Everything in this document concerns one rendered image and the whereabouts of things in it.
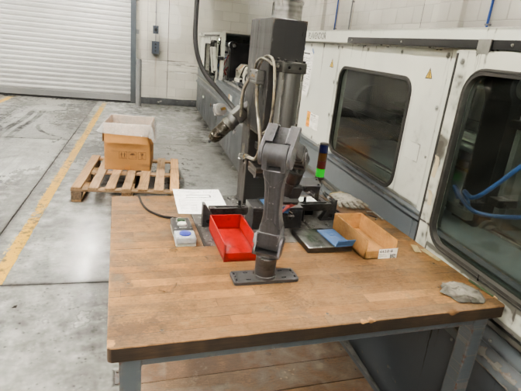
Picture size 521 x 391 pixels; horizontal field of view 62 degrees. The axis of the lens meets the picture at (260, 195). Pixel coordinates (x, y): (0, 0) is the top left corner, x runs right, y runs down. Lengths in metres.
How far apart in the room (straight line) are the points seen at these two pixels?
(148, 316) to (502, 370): 1.07
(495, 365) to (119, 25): 9.95
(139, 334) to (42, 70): 10.02
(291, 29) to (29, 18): 9.53
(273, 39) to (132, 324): 1.04
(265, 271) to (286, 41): 0.81
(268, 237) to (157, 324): 0.39
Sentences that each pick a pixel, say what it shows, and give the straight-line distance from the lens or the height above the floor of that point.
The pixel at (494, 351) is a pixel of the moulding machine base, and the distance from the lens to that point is 1.65.
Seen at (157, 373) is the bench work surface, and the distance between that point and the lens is 2.03.
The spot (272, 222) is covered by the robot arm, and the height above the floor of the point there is 1.09.
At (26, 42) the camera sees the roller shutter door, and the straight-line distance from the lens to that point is 10.94.
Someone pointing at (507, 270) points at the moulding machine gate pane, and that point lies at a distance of 1.54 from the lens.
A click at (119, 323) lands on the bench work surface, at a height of 0.90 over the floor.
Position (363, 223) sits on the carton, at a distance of 1.77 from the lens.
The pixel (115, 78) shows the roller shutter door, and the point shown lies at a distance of 10.72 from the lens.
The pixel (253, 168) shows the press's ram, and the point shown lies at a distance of 1.59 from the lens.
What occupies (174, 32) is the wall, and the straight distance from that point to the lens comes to 10.72.
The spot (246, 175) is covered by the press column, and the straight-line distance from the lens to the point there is 1.85.
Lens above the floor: 1.56
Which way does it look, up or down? 19 degrees down
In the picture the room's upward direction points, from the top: 6 degrees clockwise
